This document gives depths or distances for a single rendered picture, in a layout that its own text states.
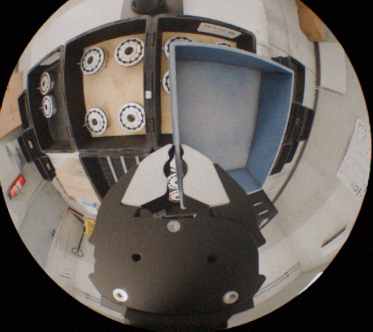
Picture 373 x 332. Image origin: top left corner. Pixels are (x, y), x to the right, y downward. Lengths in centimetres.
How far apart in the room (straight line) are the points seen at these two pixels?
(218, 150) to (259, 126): 9
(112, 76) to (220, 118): 38
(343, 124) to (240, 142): 281
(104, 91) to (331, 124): 316
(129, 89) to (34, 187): 318
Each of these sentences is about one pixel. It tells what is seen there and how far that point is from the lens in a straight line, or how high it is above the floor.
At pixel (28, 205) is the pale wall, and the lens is 329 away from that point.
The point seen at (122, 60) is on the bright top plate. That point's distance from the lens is 42.
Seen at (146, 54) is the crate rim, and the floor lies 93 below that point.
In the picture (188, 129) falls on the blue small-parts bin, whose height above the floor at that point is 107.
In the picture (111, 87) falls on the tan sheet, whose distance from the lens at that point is 45.
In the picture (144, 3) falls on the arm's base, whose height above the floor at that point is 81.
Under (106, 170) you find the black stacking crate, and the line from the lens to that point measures 62.
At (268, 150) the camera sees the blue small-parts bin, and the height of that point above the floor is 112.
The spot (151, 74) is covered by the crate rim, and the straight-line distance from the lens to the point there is 31.
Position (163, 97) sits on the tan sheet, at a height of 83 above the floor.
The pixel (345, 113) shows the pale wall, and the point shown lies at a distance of 295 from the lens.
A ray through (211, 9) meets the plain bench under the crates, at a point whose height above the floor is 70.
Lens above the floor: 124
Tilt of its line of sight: 60 degrees down
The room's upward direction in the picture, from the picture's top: 165 degrees clockwise
